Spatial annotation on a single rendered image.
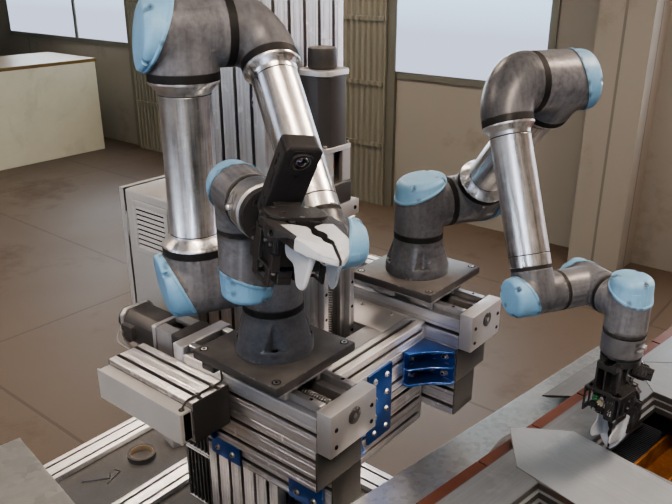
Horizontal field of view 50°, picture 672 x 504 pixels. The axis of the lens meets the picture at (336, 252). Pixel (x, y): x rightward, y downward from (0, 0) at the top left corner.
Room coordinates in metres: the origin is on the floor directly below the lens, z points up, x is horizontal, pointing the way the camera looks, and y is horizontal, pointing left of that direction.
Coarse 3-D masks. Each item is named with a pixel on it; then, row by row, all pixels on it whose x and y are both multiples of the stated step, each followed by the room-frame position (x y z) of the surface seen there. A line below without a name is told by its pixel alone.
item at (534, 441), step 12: (528, 432) 1.22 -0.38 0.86; (540, 432) 1.22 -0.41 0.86; (552, 432) 1.22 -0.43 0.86; (564, 432) 1.22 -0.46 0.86; (516, 444) 1.18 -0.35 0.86; (528, 444) 1.18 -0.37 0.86; (540, 444) 1.18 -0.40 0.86; (552, 444) 1.18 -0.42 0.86; (516, 456) 1.14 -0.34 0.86; (528, 456) 1.14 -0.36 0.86
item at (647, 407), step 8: (648, 400) 1.35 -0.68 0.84; (656, 400) 1.35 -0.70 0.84; (664, 400) 1.35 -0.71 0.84; (648, 408) 1.34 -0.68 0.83; (656, 408) 1.35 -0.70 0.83; (664, 408) 1.34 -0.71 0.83; (648, 416) 1.33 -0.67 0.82; (664, 416) 1.33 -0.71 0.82; (592, 440) 1.19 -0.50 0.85; (600, 440) 1.21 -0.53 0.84; (608, 448) 1.21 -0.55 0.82; (664, 480) 1.07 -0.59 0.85; (536, 488) 1.07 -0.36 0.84; (544, 488) 1.06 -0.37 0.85; (528, 496) 1.05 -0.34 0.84; (536, 496) 1.05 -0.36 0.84; (544, 496) 1.05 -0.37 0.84; (552, 496) 1.05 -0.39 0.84; (560, 496) 1.04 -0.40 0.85
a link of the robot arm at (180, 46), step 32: (160, 0) 1.14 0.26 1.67; (192, 0) 1.16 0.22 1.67; (224, 0) 1.18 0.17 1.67; (160, 32) 1.11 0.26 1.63; (192, 32) 1.13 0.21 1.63; (224, 32) 1.15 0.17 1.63; (160, 64) 1.13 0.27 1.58; (192, 64) 1.13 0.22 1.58; (224, 64) 1.18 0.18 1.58; (160, 96) 1.16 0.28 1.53; (192, 96) 1.15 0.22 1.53; (192, 128) 1.14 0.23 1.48; (192, 160) 1.14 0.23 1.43; (192, 192) 1.14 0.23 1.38; (192, 224) 1.14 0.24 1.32; (160, 256) 1.15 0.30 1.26; (192, 256) 1.13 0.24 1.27; (160, 288) 1.19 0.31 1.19; (192, 288) 1.12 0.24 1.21
